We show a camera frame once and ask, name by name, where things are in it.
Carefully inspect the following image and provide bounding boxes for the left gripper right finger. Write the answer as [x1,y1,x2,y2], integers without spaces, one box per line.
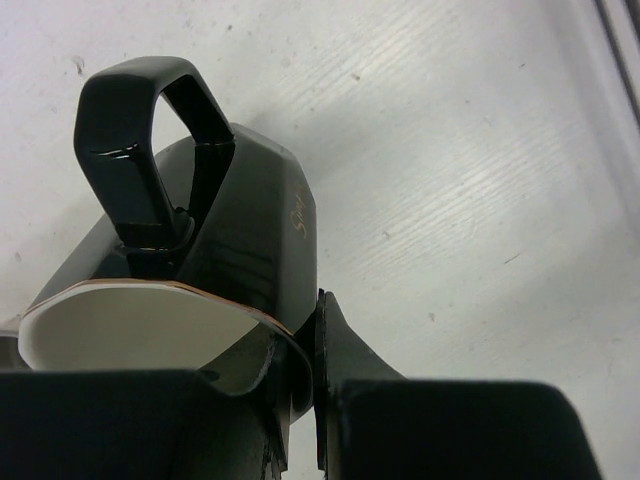
[310,292,602,479]

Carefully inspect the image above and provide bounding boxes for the metal cup with cream label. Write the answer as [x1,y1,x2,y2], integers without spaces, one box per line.
[0,330,27,370]

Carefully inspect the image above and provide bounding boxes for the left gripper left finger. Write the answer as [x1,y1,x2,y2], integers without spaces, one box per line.
[1,345,288,479]

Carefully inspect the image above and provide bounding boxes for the black mug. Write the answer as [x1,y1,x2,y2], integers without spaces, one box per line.
[17,56,317,418]

